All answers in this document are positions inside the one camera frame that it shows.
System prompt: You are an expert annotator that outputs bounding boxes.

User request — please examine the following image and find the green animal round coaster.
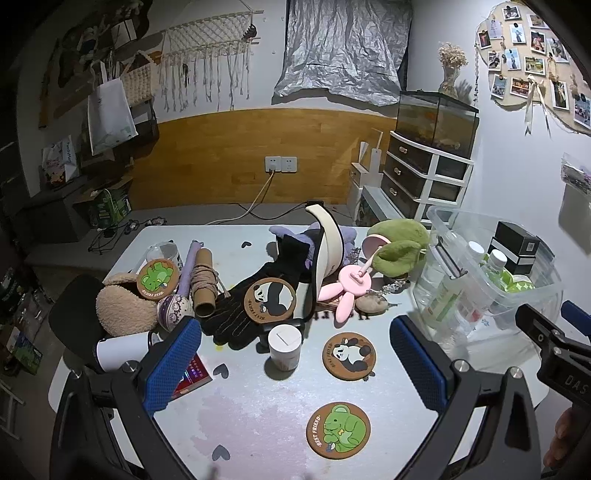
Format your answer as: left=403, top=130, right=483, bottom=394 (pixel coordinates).
left=307, top=401, right=371, bottom=460
left=137, top=258, right=180, bottom=301

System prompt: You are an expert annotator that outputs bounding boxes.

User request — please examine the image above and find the woven bag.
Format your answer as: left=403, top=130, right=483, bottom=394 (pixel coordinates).
left=117, top=51, right=155, bottom=107

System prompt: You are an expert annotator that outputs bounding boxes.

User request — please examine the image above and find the silver chain ornament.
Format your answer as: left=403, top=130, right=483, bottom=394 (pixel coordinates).
left=379, top=274, right=411, bottom=308

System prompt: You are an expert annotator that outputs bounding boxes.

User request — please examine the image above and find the black box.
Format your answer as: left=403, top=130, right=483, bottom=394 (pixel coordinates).
left=488, top=222, right=551, bottom=275

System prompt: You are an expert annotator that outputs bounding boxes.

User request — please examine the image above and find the vase with dried flowers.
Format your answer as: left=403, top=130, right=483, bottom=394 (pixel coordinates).
left=438, top=41, right=469, bottom=99

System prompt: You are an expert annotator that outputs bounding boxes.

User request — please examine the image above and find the panda round coaster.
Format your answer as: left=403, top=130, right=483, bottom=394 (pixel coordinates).
left=322, top=332, right=378, bottom=382
left=243, top=277, right=297, bottom=320

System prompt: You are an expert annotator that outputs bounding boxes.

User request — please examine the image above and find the green patterned packet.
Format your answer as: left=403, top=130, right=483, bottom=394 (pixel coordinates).
left=501, top=272, right=536, bottom=296

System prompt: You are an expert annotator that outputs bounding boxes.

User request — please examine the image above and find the black glove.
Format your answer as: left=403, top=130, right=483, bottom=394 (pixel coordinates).
left=199, top=234, right=311, bottom=349

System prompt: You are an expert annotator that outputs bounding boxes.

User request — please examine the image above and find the white tote bag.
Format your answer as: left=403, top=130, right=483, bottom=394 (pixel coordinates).
left=87, top=60, right=139, bottom=157

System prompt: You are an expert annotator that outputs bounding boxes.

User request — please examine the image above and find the white small cabinet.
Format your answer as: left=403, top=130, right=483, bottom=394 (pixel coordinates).
left=349, top=129, right=384, bottom=222

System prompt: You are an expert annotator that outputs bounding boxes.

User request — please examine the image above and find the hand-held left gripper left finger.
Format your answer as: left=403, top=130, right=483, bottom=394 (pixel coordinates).
left=50, top=316, right=204, bottom=480

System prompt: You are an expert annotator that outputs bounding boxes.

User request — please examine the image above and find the printed paper bag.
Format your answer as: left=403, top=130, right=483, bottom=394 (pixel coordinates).
left=41, top=136, right=77, bottom=185

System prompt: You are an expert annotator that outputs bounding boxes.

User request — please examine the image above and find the red label bottle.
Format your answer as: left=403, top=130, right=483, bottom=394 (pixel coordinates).
left=455, top=300, right=490, bottom=333

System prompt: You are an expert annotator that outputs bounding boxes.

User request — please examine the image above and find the white tumbler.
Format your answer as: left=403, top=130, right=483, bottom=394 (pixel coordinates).
left=95, top=330, right=163, bottom=374

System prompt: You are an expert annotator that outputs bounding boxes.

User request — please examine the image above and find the photo board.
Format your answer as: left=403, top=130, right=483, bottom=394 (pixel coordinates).
left=475, top=2, right=591, bottom=136

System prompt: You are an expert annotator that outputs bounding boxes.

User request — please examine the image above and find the clear plastic container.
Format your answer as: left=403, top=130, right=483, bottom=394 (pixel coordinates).
left=412, top=205, right=565, bottom=352

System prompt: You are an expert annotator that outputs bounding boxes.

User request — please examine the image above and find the green plush toy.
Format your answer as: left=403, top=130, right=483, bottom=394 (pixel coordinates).
left=367, top=219, right=432, bottom=278

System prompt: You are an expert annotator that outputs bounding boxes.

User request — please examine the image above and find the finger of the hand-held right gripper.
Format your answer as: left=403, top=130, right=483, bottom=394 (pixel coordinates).
left=560, top=299, right=591, bottom=343
left=515, top=302, right=572, bottom=357

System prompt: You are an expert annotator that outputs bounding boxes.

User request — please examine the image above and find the grey stone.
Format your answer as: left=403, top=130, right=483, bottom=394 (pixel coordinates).
left=355, top=293, right=389, bottom=317

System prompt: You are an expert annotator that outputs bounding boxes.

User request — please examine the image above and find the silver foil sheet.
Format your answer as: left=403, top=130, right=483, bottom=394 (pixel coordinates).
left=271, top=0, right=414, bottom=106

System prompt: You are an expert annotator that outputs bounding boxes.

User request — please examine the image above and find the clear jar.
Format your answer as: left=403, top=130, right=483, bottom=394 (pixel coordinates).
left=147, top=242, right=183, bottom=271

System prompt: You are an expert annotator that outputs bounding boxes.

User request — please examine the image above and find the clear bottle white cap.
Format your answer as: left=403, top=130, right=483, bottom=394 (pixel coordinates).
left=418, top=240, right=485, bottom=301

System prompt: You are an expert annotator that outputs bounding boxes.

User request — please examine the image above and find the beige fluffy earmuff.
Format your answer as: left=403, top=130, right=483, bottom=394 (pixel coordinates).
left=95, top=272, right=160, bottom=337

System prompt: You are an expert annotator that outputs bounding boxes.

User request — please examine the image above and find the glitter bag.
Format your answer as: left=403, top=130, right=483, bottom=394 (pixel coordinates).
left=560, top=153, right=591, bottom=195

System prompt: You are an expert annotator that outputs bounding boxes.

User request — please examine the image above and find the cream visor cap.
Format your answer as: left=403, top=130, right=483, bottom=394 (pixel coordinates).
left=295, top=203, right=345, bottom=324

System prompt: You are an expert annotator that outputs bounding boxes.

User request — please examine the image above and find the glass fish tank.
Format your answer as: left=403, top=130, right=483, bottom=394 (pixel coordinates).
left=396, top=90, right=480, bottom=160

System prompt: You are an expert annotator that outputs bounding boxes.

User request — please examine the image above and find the green box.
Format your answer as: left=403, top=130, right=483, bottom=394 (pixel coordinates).
left=89, top=188, right=132, bottom=227

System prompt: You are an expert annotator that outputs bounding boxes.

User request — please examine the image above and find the lilac stick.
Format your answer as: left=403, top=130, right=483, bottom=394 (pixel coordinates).
left=178, top=239, right=205, bottom=301

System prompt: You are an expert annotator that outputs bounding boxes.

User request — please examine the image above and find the pink rabbit stand mirror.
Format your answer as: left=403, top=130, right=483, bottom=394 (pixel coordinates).
left=318, top=233, right=392, bottom=324

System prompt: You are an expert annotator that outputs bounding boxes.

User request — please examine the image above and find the cloudy bottle green print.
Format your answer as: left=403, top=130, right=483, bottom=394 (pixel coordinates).
left=427, top=249, right=509, bottom=324

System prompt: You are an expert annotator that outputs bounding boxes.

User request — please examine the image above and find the lilac plush cloth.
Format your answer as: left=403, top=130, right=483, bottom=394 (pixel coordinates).
left=269, top=222, right=358, bottom=268

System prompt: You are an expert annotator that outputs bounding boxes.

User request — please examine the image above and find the red booklet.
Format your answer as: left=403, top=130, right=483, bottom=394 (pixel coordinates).
left=168, top=354, right=214, bottom=400

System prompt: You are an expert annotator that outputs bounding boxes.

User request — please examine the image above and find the person's right hand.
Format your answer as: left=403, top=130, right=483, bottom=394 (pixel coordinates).
left=544, top=408, right=583, bottom=468

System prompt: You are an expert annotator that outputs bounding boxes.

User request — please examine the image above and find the white drawer unit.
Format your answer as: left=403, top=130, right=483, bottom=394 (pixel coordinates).
left=379, top=130, right=475, bottom=222

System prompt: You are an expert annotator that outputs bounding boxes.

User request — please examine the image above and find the beige cable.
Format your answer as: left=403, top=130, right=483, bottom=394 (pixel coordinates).
left=139, top=171, right=278, bottom=227

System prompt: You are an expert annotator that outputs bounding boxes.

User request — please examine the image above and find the black office chair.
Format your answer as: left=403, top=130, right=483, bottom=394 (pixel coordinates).
left=48, top=274, right=112, bottom=356

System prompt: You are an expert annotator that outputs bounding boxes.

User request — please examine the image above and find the cardboard tube with twine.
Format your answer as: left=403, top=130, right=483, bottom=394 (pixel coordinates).
left=191, top=248, right=221, bottom=318

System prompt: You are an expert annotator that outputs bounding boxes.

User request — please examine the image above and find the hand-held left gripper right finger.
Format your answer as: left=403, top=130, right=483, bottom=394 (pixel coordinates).
left=389, top=315, right=542, bottom=480

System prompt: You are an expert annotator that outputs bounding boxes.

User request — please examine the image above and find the macrame wall hanging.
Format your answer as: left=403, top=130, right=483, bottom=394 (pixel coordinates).
left=157, top=11, right=265, bottom=114

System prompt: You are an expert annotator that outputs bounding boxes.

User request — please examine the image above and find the purple patterned ball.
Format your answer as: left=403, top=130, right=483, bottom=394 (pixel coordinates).
left=156, top=294, right=192, bottom=332

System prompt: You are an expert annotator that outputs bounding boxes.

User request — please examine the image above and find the white cup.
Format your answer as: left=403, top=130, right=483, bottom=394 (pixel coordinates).
left=269, top=324, right=303, bottom=373

